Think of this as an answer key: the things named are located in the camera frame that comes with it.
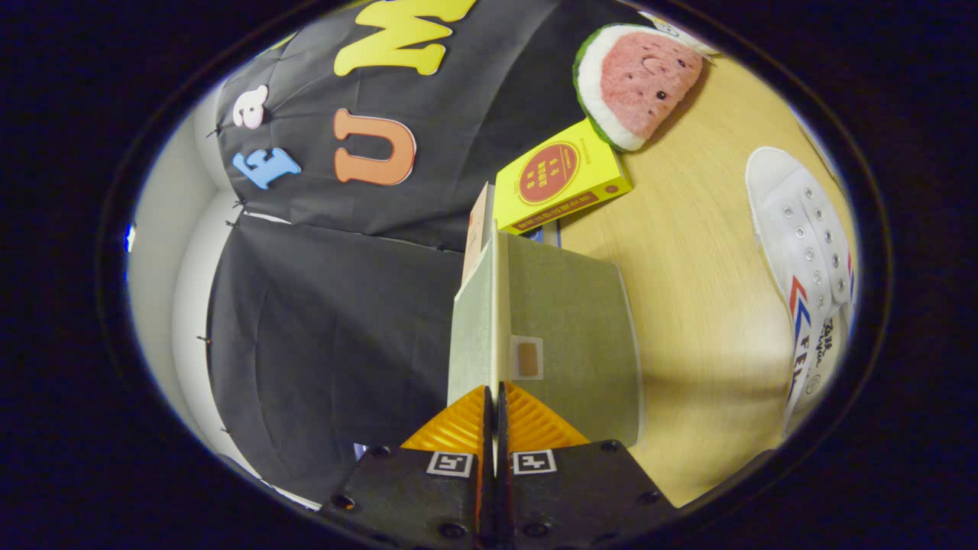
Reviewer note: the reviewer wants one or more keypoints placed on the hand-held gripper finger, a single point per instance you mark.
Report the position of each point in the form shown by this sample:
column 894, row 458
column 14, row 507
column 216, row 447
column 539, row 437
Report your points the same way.
column 503, row 496
column 488, row 496

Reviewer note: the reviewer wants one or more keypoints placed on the green fabric storage box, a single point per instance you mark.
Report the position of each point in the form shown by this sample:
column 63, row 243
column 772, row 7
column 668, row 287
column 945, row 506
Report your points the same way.
column 573, row 321

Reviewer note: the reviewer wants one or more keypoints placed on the white canvas shoe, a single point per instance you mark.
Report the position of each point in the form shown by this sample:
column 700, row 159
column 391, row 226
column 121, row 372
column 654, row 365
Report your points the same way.
column 795, row 229

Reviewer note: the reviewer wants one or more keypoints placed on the blue book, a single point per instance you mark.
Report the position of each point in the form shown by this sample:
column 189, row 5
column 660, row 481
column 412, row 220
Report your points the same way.
column 547, row 234

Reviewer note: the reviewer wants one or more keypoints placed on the beige book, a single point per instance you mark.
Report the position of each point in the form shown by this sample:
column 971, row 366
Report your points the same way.
column 477, row 229

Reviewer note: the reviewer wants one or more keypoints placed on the yellow book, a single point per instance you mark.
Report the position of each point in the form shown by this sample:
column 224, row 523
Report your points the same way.
column 558, row 172

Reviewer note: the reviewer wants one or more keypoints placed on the row of black clips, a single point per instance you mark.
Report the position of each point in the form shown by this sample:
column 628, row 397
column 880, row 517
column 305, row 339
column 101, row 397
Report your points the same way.
column 238, row 203

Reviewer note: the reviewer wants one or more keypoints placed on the watermelon slice plush toy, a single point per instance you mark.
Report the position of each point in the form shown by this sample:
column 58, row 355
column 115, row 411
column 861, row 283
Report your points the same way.
column 642, row 84

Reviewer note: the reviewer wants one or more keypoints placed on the white plush toy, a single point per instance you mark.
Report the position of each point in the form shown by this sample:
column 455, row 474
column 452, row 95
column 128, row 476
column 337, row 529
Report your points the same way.
column 680, row 32

